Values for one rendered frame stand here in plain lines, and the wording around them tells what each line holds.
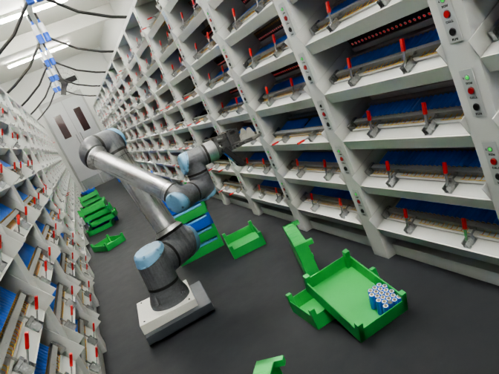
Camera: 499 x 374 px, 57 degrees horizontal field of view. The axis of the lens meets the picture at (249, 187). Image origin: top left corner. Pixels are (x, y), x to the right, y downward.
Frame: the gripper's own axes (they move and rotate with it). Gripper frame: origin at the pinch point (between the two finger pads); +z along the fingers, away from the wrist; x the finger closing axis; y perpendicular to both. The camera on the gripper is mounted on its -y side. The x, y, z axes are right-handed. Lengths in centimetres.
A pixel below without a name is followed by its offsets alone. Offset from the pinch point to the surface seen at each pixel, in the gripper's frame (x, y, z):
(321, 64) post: -39.7, 18.8, 18.8
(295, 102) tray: -16.3, 8.1, 15.7
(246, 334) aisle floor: -28, -65, -46
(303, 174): 11.3, -28.3, 19.8
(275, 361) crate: -85, -46, -51
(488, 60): -112, 7, 16
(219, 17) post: 30, 57, 17
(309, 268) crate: -27, -55, -11
